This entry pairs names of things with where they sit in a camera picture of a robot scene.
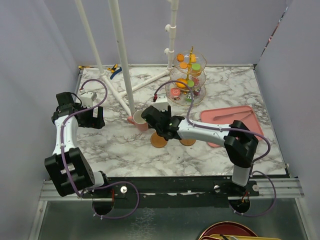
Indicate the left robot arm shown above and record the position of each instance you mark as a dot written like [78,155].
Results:
[67,118]

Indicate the red round tray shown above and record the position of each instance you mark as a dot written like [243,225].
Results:
[228,228]

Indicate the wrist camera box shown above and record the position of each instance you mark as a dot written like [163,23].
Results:
[161,102]
[87,99]

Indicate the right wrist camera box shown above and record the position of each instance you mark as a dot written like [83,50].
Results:
[161,102]

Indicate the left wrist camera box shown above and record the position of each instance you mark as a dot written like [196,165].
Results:
[87,99]

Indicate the toy brown chip cookie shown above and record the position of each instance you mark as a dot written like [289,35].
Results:
[180,57]

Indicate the toy orange egg tart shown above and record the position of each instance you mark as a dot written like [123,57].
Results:
[181,83]

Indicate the toy green cake slice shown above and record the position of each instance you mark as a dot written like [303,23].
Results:
[188,97]

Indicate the pink mug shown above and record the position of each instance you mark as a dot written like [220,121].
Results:
[137,120]

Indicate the toy bread bun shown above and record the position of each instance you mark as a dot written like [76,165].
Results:
[196,73]

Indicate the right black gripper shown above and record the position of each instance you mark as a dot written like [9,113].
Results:
[167,113]

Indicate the three-tier glass dessert stand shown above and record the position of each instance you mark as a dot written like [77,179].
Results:
[177,73]

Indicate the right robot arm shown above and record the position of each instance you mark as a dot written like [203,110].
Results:
[239,143]

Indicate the toy yellow cracker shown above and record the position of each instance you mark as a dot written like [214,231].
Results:
[193,58]

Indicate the toy orange round cookie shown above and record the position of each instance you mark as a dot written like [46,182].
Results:
[183,65]

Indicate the white pvc pipe frame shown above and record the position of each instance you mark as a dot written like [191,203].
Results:
[126,98]

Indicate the toy purple cake slice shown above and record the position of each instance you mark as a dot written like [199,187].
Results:
[197,92]

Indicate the pink serving tray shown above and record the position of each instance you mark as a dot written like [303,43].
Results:
[249,119]

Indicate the toy green macaron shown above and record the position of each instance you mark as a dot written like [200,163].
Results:
[196,67]
[190,83]

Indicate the aluminium rail base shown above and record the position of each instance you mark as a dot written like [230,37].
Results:
[216,186]

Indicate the blue-handled pliers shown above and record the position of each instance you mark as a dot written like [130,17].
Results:
[115,71]

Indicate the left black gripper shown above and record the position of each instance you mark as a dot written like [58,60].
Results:
[94,122]

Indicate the cork coaster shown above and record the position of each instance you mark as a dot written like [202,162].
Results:
[157,141]
[187,142]

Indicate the yellow-handled tool at wall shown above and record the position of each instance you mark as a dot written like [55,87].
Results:
[84,67]

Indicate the yellow-handled pliers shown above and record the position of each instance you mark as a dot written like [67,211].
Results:
[113,68]

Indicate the pink-handled metal tongs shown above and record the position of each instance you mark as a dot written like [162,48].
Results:
[231,114]

